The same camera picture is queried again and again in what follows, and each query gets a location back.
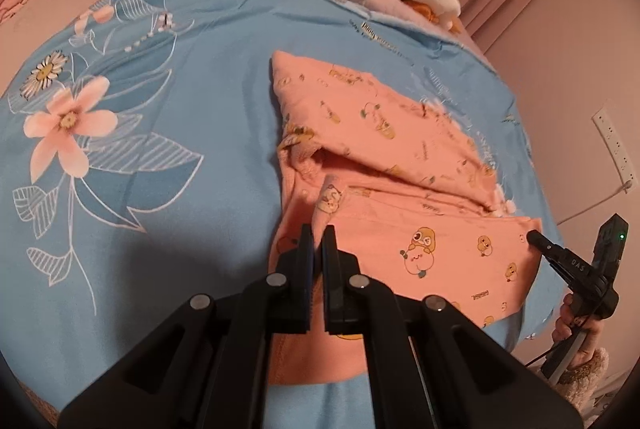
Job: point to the person's right hand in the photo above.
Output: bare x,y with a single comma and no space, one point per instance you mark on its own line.
565,319

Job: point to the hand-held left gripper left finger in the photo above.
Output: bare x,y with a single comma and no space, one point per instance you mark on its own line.
306,254

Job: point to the blue floral blanket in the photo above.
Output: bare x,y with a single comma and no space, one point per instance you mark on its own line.
175,59

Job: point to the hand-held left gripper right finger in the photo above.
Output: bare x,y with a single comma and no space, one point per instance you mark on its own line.
327,259

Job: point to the person's right forearm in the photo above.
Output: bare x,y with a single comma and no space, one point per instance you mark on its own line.
587,371

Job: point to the pink cartoon print garment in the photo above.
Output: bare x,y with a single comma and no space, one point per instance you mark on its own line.
400,144

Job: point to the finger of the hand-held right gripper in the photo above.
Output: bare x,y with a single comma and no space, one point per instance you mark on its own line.
540,241

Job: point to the white wall power strip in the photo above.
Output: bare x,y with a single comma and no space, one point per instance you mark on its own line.
616,144

